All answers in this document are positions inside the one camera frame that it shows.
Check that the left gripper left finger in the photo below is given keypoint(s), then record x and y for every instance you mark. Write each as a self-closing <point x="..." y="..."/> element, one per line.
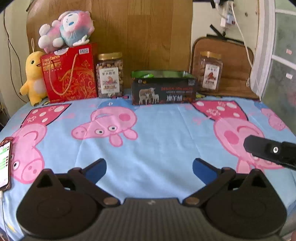
<point x="77" y="187"/>

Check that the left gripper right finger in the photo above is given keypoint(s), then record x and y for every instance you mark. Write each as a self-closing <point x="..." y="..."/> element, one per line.
<point x="220" y="180"/>

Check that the green snack packet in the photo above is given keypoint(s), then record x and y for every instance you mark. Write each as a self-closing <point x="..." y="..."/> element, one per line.
<point x="142" y="74"/>

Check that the Peppa Pig blue tablecloth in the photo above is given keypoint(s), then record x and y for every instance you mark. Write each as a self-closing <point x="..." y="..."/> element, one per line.
<point x="149" y="150"/>

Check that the smartphone in red case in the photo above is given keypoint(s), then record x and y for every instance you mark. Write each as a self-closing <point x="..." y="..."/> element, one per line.
<point x="5" y="163"/>

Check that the pecan jar gold lid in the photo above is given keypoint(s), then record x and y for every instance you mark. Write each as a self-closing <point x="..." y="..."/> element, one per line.
<point x="210" y="71"/>

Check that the yellow duck plush toy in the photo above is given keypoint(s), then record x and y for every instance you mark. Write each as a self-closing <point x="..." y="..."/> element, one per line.
<point x="34" y="87"/>

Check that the red gift bag box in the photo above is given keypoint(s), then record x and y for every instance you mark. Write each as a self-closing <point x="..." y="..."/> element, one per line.
<point x="69" y="73"/>

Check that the black open tin box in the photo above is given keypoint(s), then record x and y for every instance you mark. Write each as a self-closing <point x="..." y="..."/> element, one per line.
<point x="166" y="87"/>

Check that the nut jar gold lid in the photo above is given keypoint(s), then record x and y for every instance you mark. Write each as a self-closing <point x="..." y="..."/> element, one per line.
<point x="109" y="73"/>

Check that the white power strip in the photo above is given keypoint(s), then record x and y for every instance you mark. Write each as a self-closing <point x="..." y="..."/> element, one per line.
<point x="224" y="9"/>

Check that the pink blue plush toy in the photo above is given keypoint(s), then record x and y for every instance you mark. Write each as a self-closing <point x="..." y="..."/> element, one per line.
<point x="72" y="29"/>

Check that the wooden board panel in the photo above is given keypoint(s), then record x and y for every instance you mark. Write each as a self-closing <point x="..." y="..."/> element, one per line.
<point x="151" y="35"/>

